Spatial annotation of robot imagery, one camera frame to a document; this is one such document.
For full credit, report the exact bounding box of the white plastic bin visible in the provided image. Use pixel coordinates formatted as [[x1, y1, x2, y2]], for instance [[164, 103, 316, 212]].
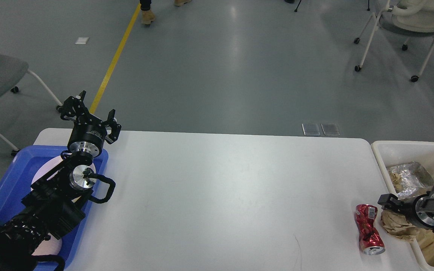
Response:
[[371, 141, 434, 271]]

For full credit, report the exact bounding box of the red can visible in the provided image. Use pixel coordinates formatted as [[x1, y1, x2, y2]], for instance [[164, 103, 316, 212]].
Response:
[[355, 204, 385, 256]]

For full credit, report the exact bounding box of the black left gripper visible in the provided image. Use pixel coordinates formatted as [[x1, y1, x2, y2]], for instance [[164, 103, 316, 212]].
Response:
[[60, 90, 122, 157]]

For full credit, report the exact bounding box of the left metal floor plate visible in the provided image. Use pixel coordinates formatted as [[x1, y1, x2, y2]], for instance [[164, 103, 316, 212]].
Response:
[[302, 122, 321, 137]]

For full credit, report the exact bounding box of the brown paper ball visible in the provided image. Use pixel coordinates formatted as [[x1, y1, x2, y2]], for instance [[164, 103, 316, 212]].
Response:
[[389, 172, 406, 194], [381, 210, 422, 242]]

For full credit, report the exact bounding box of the aluminium foil tray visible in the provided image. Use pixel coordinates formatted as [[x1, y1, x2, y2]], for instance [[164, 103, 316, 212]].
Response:
[[387, 161, 434, 199]]

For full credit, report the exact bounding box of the right metal floor plate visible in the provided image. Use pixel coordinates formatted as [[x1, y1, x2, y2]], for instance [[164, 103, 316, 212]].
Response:
[[321, 123, 341, 137]]

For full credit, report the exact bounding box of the pink plate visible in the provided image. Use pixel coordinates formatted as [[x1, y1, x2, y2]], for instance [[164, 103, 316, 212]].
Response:
[[31, 156, 97, 191]]

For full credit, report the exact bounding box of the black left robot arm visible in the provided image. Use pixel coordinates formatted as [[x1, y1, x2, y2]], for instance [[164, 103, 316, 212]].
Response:
[[0, 91, 122, 271]]

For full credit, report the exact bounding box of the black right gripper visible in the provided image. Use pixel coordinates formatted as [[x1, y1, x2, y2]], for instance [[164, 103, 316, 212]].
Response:
[[377, 193, 434, 230]]

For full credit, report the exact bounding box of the blue plastic tray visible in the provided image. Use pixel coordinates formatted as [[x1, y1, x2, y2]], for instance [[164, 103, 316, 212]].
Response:
[[0, 145, 94, 271]]

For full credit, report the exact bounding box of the metal floor plate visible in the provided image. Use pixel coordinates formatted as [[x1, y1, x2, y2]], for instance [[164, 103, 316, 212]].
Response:
[[321, 123, 341, 137], [302, 122, 321, 137]]

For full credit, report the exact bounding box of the seated person in black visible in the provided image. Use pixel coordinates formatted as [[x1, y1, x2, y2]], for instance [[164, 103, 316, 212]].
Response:
[[139, 0, 192, 26]]

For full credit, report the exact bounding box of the white office chair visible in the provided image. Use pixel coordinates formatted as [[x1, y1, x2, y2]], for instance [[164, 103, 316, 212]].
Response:
[[353, 0, 434, 82]]

